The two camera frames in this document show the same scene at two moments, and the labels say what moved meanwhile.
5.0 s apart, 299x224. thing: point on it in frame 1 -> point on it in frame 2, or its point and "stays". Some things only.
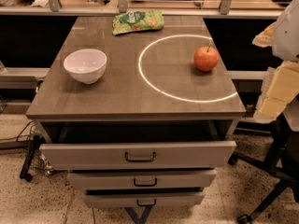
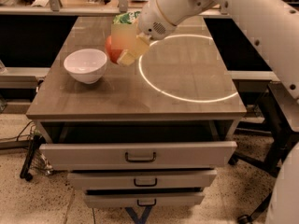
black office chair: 282,162 stays
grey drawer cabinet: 141,119 stays
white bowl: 86,65 stays
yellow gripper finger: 280,84 -> 129,56
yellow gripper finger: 265,38 -> 123,36
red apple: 206,59 -> 114,54
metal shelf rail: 55,8 stays
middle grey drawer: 143,179 stays
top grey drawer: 178,155 stays
